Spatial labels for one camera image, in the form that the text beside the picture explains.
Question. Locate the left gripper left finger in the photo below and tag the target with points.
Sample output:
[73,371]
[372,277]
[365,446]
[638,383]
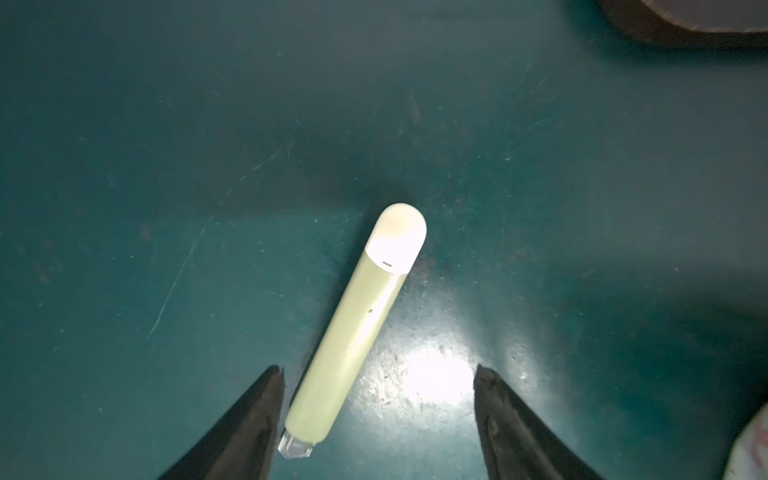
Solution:
[241,445]

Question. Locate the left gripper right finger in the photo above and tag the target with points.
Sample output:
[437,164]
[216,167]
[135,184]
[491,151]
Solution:
[515,443]

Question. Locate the white cloth tote pouch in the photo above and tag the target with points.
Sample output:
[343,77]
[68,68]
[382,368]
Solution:
[748,456]

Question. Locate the olive green art knife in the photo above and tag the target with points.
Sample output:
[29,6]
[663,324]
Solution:
[389,255]

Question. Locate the copper wire glass stand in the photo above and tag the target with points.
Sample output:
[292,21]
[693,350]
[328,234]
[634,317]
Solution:
[695,24]

